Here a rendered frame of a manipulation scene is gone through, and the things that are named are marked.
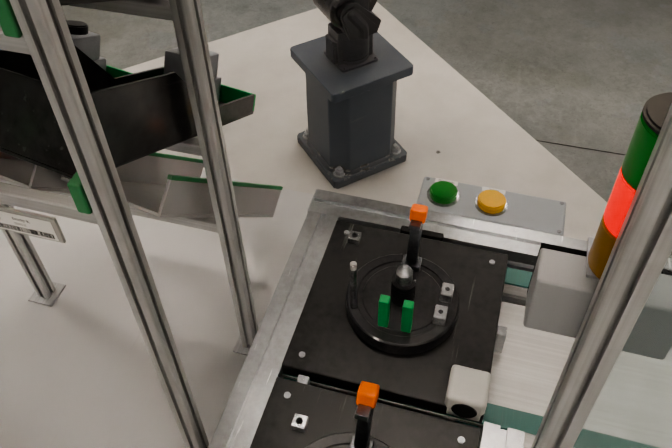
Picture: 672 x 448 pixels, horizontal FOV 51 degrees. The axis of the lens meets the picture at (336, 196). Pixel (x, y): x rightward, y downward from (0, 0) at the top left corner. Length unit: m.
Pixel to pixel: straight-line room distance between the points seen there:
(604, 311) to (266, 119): 0.88
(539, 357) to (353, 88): 0.46
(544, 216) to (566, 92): 1.88
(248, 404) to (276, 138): 0.58
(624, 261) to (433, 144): 0.78
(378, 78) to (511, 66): 1.93
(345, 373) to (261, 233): 0.36
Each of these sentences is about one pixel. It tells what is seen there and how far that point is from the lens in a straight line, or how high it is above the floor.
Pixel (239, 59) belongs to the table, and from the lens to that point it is 1.50.
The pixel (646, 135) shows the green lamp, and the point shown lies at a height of 1.41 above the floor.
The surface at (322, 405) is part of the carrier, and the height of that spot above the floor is 0.97.
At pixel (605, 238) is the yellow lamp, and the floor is 1.30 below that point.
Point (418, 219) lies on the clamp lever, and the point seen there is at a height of 1.06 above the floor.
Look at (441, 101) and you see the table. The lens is 1.38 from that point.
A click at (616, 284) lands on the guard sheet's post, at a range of 0.56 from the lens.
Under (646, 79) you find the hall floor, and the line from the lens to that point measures 3.07.
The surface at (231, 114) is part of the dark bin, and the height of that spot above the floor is 1.22.
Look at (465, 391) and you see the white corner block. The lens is 0.83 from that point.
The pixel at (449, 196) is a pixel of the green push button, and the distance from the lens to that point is 1.03.
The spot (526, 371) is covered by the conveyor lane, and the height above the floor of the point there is 0.92.
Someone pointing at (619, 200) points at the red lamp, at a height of 1.34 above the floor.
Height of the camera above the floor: 1.71
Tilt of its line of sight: 46 degrees down
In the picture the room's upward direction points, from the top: 2 degrees counter-clockwise
